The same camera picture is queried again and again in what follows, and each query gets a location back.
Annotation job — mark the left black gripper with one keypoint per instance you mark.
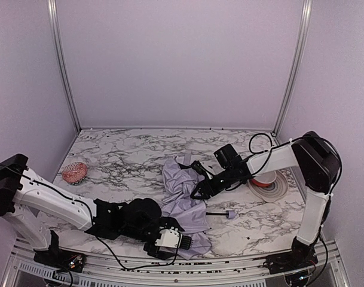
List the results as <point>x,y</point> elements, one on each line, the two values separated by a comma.
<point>159,251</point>

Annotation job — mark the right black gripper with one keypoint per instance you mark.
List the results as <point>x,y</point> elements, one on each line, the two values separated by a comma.
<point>210,185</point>

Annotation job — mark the lilac folding umbrella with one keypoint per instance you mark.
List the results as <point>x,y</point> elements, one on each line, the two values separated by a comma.
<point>179,182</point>

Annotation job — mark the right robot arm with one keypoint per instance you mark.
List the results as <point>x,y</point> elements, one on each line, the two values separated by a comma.
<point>321,168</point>

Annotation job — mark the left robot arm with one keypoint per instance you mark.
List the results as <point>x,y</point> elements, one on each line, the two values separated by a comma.
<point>22,190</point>

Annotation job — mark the orange white bowl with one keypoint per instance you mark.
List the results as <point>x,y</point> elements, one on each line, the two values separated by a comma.
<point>265,179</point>

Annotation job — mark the grey ringed plate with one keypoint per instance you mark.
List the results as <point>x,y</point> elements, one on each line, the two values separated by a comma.
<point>274,192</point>

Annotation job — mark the red patterned bowl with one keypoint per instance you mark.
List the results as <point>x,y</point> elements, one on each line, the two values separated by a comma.
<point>75,173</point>

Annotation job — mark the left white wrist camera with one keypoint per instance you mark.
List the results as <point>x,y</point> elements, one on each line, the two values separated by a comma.
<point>169,238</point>

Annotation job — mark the aluminium front rail base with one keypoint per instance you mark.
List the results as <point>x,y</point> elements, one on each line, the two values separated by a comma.
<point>103,270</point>

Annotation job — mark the right aluminium frame post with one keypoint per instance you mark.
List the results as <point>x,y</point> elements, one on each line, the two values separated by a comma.
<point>296,63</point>

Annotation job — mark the aluminium frame post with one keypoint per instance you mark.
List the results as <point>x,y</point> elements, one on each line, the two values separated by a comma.
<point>296,63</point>
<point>55,30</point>

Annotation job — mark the left aluminium frame post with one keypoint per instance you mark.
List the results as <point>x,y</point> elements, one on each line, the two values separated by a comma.
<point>55,30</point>

